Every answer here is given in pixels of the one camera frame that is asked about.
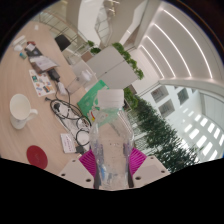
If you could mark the white ceramic mug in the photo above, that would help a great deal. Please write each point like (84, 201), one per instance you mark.
(20, 110)

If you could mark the flat round red coaster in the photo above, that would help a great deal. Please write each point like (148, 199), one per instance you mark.
(37, 156)

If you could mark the white booklet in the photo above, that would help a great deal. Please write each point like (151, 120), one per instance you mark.
(43, 62)

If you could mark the colourful sticker sheet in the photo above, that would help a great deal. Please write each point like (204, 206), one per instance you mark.
(41, 82)

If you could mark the clear plastic water bottle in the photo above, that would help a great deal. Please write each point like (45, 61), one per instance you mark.
(111, 160)

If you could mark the small white printed card box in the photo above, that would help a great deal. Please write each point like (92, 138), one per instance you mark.
(68, 142)

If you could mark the white cabinet topped with plants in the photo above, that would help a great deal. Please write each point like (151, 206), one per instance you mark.
(110, 66)

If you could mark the small teal stick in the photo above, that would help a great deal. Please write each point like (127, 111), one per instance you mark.
(22, 55)

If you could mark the short white remote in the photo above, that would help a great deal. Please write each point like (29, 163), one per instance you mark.
(18, 47)

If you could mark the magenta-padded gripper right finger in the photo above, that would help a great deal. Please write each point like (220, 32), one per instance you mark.
(153, 170)

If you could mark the small red white box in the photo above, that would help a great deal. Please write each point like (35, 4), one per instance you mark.
(30, 46)

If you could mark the flat black case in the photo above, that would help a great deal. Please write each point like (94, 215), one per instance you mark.
(53, 74)

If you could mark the green cat-print tote bag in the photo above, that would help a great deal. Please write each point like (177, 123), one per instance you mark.
(88, 101)

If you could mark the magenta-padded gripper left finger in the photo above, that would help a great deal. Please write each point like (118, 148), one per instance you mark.
(75, 171)

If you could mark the clear lidded tumbler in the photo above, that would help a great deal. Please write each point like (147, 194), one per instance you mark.
(81, 75)

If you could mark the row of potted trees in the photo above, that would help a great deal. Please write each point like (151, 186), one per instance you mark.
(163, 140)

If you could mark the ceiling light strips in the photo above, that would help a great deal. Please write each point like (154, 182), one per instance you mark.
(181, 43)

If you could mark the black office chair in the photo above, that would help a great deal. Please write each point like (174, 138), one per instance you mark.
(62, 41)

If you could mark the long white remote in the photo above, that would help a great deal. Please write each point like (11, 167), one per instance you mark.
(18, 40)

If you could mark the small white charger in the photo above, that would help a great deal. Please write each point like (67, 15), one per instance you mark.
(61, 88)

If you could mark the glass balcony railing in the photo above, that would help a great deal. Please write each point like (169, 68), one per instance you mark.
(63, 23)

